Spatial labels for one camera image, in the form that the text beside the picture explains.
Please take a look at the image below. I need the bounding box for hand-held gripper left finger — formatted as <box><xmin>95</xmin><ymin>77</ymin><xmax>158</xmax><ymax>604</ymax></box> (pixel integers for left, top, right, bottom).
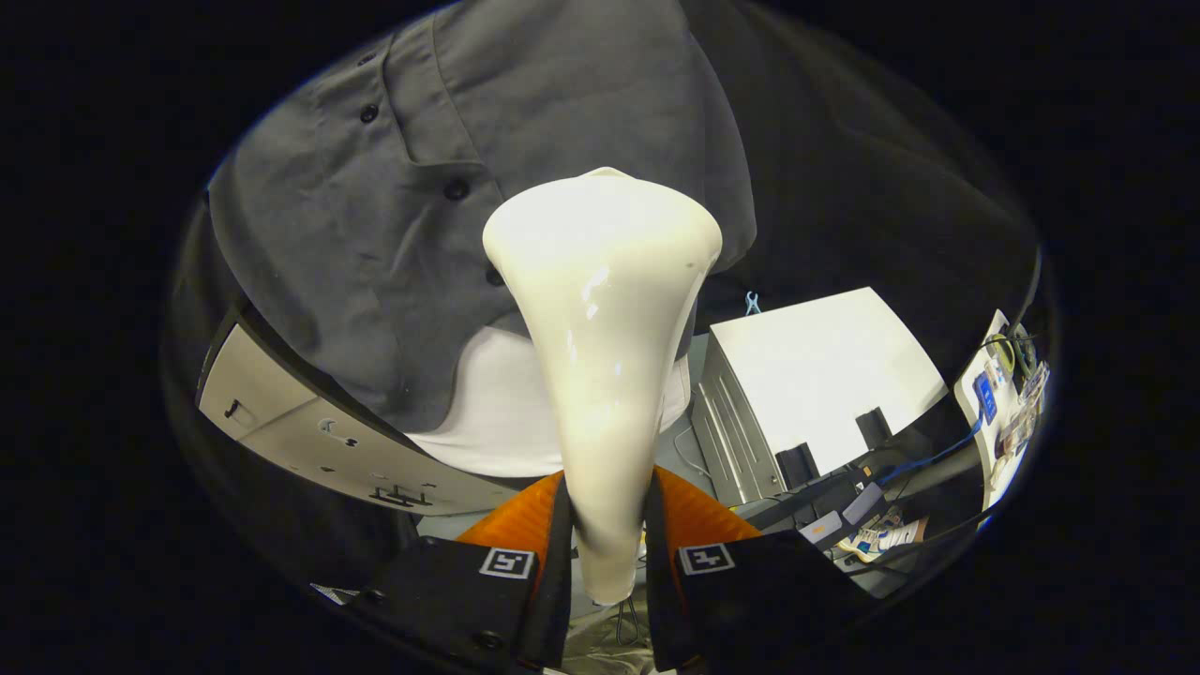
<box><xmin>356</xmin><ymin>469</ymin><xmax>575</xmax><ymax>674</ymax></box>

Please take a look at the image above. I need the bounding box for blue cable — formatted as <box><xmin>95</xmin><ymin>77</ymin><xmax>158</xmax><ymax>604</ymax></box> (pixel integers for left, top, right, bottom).
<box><xmin>877</xmin><ymin>417</ymin><xmax>985</xmax><ymax>488</ymax></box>

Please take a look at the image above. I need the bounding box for black backdrop cloth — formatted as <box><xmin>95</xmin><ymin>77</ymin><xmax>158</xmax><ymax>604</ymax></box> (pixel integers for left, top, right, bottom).
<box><xmin>164</xmin><ymin>0</ymin><xmax>1043</xmax><ymax>601</ymax></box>

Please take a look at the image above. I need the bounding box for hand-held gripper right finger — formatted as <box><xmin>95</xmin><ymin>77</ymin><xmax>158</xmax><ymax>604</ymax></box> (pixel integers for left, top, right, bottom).
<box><xmin>645</xmin><ymin>466</ymin><xmax>873</xmax><ymax>674</ymax></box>

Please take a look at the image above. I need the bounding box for grey button shirt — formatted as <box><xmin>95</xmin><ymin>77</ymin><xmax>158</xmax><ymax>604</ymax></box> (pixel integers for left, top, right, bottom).
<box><xmin>208</xmin><ymin>0</ymin><xmax>758</xmax><ymax>434</ymax></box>

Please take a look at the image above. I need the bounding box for white ribbed cabinet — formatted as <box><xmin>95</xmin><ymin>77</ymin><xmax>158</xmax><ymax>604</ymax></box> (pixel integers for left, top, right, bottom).
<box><xmin>689</xmin><ymin>286</ymin><xmax>950</xmax><ymax>507</ymax></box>

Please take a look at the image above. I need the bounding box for grey drawer cabinet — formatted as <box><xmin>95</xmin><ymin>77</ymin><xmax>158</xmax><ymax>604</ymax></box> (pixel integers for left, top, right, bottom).
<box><xmin>195</xmin><ymin>305</ymin><xmax>526</xmax><ymax>517</ymax></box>

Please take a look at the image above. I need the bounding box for small black box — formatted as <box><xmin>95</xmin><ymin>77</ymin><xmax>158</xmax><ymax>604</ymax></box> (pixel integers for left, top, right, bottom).
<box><xmin>774</xmin><ymin>442</ymin><xmax>822</xmax><ymax>490</ymax></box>
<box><xmin>855</xmin><ymin>408</ymin><xmax>893</xmax><ymax>451</ymax></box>

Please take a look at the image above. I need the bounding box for white garment steamer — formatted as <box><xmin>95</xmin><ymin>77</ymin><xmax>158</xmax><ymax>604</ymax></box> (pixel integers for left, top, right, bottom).
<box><xmin>482</xmin><ymin>167</ymin><xmax>725</xmax><ymax>606</ymax></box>

